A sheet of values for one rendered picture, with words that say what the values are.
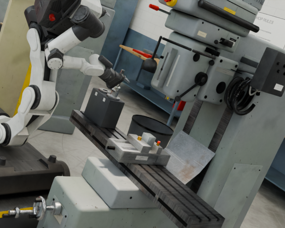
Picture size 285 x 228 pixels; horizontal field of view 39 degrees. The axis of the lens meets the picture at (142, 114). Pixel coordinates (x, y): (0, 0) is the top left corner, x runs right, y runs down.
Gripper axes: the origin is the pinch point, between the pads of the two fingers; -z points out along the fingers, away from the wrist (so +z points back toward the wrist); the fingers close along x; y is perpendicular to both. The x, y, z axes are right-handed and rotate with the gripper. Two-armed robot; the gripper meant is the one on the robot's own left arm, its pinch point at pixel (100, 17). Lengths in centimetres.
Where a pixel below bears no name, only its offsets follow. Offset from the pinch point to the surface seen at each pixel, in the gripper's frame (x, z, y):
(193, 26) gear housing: 66, 39, -63
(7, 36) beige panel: -91, -10, 37
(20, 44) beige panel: -89, -22, 34
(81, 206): -12, 42, -128
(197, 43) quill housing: 63, 31, -67
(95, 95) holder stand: -17, -2, -52
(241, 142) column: 59, -23, -108
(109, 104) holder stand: -7, 2, -64
